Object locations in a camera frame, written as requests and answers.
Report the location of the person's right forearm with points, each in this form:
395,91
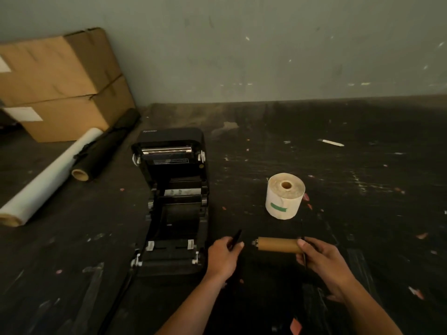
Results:
370,310

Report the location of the black label printer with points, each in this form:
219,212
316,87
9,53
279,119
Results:
174,202

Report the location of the person's right thumb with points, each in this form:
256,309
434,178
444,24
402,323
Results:
307,246

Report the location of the white label paper roll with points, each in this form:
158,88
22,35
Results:
284,198

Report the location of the large brown cardboard box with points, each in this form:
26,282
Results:
56,66

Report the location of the brown cardboard box white label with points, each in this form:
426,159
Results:
76,113

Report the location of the person's right hand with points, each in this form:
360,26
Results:
326,263

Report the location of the black film roll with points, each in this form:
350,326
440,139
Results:
104,146

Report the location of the red paper scrap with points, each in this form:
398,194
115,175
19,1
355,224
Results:
295,327

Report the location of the white film roll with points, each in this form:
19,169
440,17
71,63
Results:
45,181

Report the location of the brown cardboard roll core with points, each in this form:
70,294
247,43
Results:
277,244

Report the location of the person's left hand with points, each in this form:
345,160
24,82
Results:
220,257

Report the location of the white paper scrap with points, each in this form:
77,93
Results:
331,143

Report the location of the person's left thumb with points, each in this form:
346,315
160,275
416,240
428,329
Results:
237,248

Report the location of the person's left forearm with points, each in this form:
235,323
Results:
194,307

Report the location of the black plastic spool flange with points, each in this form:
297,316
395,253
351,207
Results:
235,238

